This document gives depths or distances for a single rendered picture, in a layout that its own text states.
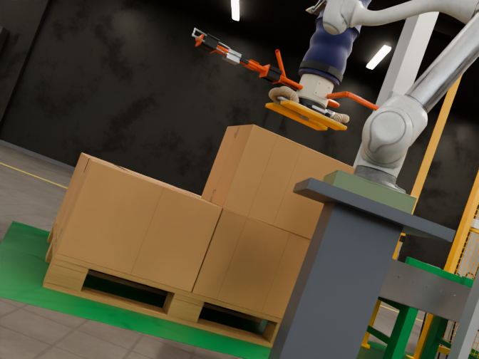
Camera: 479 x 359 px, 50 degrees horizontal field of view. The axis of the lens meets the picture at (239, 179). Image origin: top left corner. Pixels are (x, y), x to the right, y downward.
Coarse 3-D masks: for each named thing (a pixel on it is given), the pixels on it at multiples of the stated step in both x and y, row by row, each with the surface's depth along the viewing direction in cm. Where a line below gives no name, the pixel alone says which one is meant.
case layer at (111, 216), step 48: (96, 192) 207; (144, 192) 214; (96, 240) 209; (144, 240) 216; (192, 240) 223; (240, 240) 230; (288, 240) 239; (192, 288) 226; (240, 288) 232; (288, 288) 241
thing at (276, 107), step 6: (270, 108) 266; (276, 108) 260; (282, 108) 259; (288, 108) 261; (282, 114) 269; (288, 114) 263; (294, 114) 261; (300, 114) 264; (300, 120) 268; (306, 120) 264; (312, 120) 265; (312, 126) 272; (318, 126) 267; (324, 126) 268
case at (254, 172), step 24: (240, 144) 235; (264, 144) 231; (288, 144) 235; (216, 168) 257; (240, 168) 228; (264, 168) 232; (288, 168) 236; (312, 168) 239; (336, 168) 243; (216, 192) 243; (240, 192) 229; (264, 192) 233; (288, 192) 236; (264, 216) 234; (288, 216) 237; (312, 216) 241
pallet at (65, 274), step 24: (48, 240) 288; (72, 264) 206; (72, 288) 207; (144, 288) 261; (168, 288) 221; (144, 312) 218; (168, 312) 222; (192, 312) 225; (240, 312) 280; (240, 336) 234; (264, 336) 246
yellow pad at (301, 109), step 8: (280, 104) 248; (288, 104) 241; (296, 104) 240; (304, 104) 246; (304, 112) 244; (312, 112) 244; (320, 120) 250; (328, 120) 247; (336, 128) 255; (344, 128) 250
